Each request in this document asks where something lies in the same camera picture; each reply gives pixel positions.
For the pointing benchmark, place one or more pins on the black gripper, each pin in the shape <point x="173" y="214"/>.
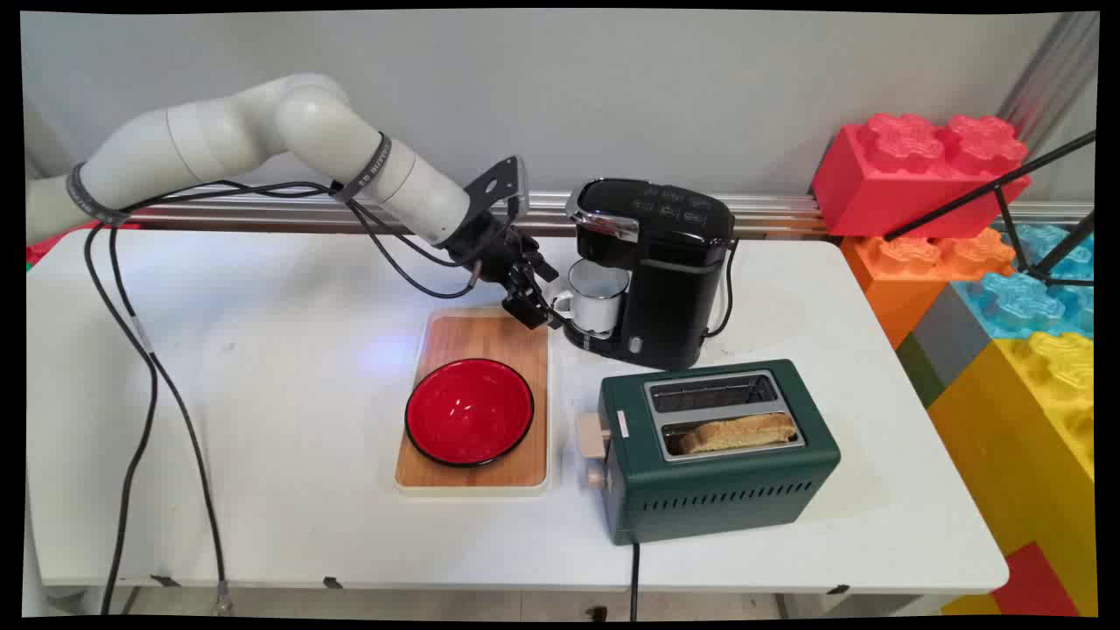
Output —
<point x="490" y="249"/>

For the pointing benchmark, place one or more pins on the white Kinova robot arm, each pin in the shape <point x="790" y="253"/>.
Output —
<point x="306" y="122"/>

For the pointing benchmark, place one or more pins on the white enamel mug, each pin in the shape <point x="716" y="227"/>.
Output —
<point x="598" y="302"/>

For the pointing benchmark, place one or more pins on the wooden cutting board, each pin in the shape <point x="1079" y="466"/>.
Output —
<point x="477" y="337"/>

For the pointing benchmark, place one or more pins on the black pod coffee machine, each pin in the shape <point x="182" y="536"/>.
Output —
<point x="674" y="271"/>

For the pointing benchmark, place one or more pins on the red bowl with black rim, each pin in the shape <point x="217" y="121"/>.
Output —
<point x="469" y="411"/>

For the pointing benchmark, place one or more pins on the beige toaster lever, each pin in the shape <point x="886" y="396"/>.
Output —
<point x="591" y="435"/>

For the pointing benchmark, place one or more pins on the beige toaster knob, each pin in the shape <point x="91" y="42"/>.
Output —
<point x="596" y="478"/>

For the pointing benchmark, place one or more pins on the toasted bread slice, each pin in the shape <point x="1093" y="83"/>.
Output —
<point x="739" y="432"/>

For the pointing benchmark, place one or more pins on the green two-slot toaster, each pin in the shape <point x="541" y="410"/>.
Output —
<point x="726" y="490"/>

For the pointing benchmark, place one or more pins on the big orange toy block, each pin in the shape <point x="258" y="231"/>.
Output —
<point x="901" y="280"/>

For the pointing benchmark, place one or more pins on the big red toy block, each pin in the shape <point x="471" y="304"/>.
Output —
<point x="910" y="184"/>

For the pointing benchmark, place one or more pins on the big green toy block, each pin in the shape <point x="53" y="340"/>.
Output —
<point x="919" y="372"/>

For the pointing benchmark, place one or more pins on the big grey toy block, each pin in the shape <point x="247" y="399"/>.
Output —
<point x="949" y="341"/>

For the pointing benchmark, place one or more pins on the black tripod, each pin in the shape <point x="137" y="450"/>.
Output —
<point x="1006" y="206"/>

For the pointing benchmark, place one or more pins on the red object behind table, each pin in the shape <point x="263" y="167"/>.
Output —
<point x="52" y="245"/>

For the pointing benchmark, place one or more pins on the big translucent blue toy block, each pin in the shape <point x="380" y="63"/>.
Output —
<point x="1024" y="302"/>

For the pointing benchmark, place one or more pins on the big yellow toy block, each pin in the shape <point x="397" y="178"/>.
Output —
<point x="1024" y="437"/>

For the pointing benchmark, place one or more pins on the small red toy block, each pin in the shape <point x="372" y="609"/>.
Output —
<point x="1037" y="582"/>

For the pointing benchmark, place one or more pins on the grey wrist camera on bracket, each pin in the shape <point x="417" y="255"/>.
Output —
<point x="495" y="185"/>

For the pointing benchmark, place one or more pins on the aluminium rail along wall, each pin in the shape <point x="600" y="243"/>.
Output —
<point x="770" y="210"/>

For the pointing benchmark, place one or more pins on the aluminium corner post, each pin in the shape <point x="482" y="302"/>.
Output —
<point x="1050" y="74"/>

